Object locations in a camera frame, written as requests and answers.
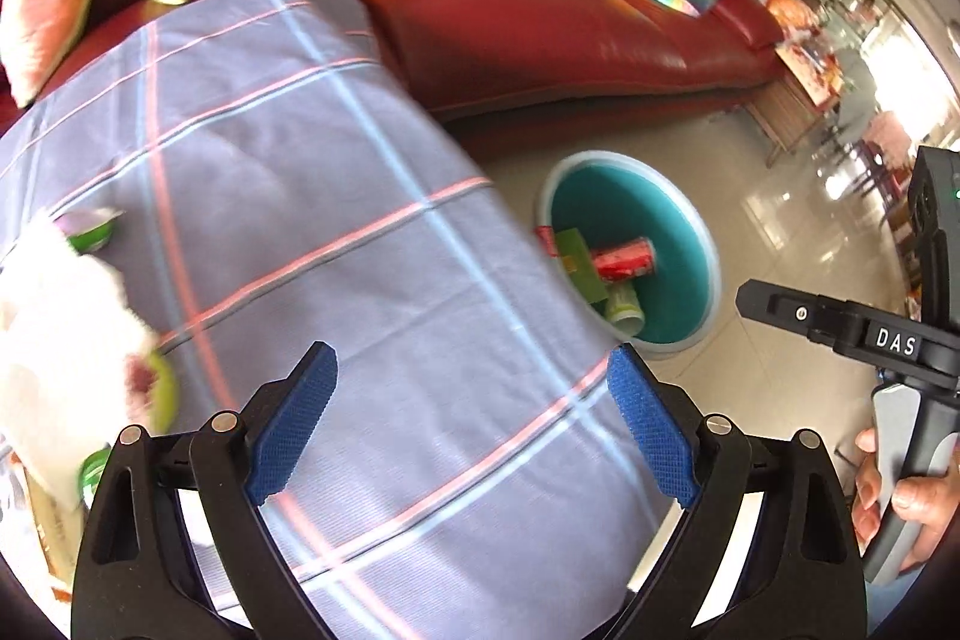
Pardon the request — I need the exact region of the orange green snack cup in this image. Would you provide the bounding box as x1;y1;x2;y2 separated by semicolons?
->
64;206;125;255

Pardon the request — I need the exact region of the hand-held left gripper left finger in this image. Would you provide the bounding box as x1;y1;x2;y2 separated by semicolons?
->
71;342;338;640

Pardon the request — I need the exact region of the person's right hand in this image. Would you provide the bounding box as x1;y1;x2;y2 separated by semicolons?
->
853;428;960;573

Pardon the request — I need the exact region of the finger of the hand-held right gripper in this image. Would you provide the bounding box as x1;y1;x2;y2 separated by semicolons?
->
735;278;857;350

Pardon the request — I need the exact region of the lime green round lid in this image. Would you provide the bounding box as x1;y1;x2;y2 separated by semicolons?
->
127;351;181;435

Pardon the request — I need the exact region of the dining chair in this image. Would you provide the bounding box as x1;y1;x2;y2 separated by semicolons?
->
855;115;912;199

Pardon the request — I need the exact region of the small green packet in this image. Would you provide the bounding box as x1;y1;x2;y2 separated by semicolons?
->
79;449;113;507

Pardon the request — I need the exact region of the teal bucket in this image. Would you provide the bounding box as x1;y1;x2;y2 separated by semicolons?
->
534;152;721;362

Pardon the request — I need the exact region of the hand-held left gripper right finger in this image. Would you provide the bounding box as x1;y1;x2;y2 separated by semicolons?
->
600;344;867;640

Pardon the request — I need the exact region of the plaid grey-blue tablecloth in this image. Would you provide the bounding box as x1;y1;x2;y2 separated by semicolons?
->
0;0;676;640

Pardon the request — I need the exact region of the red drink can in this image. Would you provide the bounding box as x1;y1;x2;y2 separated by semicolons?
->
589;239;659;281

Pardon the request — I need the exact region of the green cardboard box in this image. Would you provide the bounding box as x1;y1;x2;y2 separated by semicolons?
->
551;227;608;307

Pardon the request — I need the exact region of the wooden low table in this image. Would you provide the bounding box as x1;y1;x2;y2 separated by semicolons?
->
742;44;845;165

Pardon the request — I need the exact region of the white paper napkin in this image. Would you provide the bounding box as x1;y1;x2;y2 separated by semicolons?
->
0;212;158;510

